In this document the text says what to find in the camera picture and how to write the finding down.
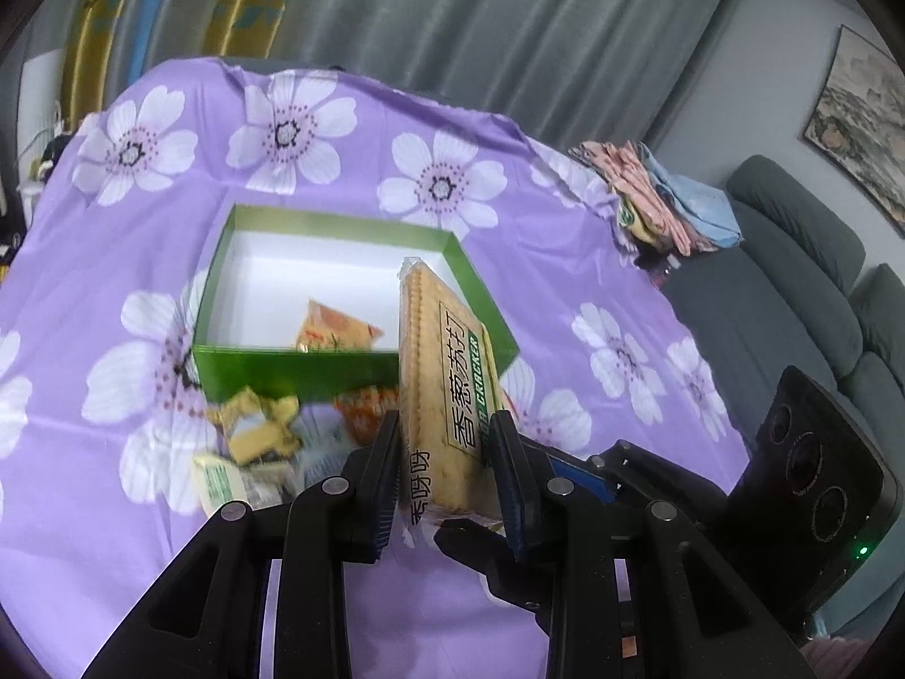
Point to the framed wall painting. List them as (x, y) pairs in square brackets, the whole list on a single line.
[(862, 127)]

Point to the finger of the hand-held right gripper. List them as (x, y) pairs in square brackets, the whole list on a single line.
[(481, 559), (574, 469)]

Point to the pile of folded clothes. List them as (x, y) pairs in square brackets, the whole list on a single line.
[(615, 170)]

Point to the grey sofa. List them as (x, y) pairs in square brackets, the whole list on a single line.
[(778, 283)]

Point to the green and white snack packet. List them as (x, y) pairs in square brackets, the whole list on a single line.
[(216, 484)]

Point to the yellow snack packet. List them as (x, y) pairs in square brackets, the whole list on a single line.
[(272, 435), (230, 411)]

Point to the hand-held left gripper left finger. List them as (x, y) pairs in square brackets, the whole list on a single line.
[(382, 491)]

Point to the green cardboard box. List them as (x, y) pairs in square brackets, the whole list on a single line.
[(283, 369)]

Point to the blue and white snack packet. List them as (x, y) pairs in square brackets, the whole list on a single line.
[(318, 456)]

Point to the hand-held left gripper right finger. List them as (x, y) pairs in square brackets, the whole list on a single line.
[(512, 506)]

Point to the orange white-print snack packet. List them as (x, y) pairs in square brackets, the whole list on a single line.
[(364, 417)]

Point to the purple floral cloth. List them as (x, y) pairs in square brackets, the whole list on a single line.
[(551, 262)]

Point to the orange picture snack packet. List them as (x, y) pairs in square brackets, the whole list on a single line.
[(332, 331)]

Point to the grey curtain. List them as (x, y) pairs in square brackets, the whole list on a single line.
[(495, 14)]

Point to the clear cracker packet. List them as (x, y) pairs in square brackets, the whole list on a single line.
[(431, 382)]

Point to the light blue cloth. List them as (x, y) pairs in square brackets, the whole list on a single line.
[(700, 209)]

